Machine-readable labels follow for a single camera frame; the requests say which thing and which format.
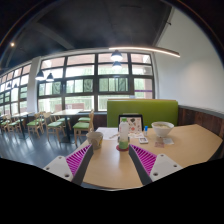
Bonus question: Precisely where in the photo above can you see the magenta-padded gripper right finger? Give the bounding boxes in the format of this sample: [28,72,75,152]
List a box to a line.
[127,143,184,187]

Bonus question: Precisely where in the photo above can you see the green upholstered booth bench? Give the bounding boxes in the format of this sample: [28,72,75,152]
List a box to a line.
[106,98,179,128]

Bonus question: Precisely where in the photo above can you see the light wooden dining table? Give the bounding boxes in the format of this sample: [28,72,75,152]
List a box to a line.
[49,108,84,144]

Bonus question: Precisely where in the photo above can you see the long curved linear light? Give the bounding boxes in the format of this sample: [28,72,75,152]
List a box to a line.
[108,45,181,59]

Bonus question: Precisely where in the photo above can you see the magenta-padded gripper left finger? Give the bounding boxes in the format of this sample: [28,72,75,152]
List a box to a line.
[43,143,96,187]

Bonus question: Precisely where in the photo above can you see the white ceramic bowl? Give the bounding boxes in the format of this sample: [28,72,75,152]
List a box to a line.
[150,121,175,138]

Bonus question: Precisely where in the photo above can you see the white printed paper sheets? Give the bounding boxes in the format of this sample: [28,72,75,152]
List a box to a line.
[95,126,120,141]

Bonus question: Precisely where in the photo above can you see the clear green-capped drink bottle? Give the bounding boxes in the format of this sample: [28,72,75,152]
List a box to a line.
[118,117,130,151]

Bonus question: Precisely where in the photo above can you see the large black-framed window wall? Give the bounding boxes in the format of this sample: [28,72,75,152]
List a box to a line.
[0,52,155,116]

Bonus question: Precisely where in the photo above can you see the small printed paper packet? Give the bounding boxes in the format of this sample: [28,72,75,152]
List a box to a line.
[154,137,175,149]

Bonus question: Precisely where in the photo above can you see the black sticker-covered laptop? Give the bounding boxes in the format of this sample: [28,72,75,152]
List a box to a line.
[117,113,145,134]

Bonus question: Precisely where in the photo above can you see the group of wooden green-seated chairs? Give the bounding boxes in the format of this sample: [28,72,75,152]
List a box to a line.
[0,109,95,144]

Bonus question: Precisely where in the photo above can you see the group of pendant ceiling lamps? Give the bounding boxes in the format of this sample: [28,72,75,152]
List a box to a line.
[34,49,124,83]

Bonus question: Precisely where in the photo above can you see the white paper cup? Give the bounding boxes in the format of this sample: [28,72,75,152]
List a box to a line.
[85,130,104,151]

